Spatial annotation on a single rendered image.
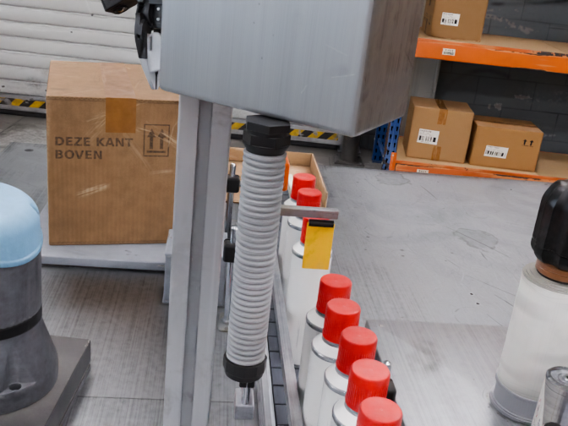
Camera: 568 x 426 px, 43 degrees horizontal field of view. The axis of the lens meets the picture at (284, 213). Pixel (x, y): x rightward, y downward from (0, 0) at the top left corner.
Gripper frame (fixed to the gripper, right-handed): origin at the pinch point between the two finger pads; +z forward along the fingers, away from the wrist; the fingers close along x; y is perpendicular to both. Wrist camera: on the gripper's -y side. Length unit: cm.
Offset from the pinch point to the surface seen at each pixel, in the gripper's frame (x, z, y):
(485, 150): 347, 31, 14
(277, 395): -27, 36, 37
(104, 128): -3.2, 8.2, -6.9
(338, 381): -46, 24, 51
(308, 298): -22, 25, 39
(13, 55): 286, -8, -297
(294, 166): 71, 20, -1
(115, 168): -0.7, 15.3, -6.2
